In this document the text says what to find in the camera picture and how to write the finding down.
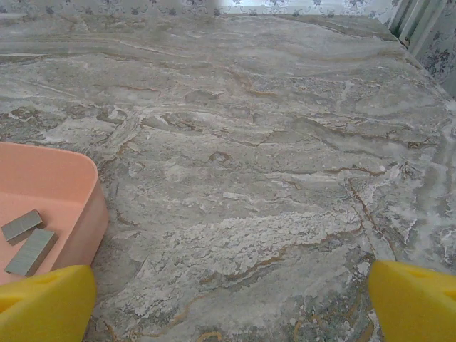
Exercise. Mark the pink plastic tray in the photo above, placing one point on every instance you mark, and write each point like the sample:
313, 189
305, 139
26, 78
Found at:
42, 178

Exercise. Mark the silver staple strip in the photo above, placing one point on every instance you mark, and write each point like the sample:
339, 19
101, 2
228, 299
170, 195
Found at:
23, 227
33, 252

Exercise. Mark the aluminium corner post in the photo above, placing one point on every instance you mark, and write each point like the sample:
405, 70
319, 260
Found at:
406, 21

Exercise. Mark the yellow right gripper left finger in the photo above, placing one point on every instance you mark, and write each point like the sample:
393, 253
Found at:
46, 306

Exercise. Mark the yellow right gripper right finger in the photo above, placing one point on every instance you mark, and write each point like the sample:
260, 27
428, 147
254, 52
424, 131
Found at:
413, 306

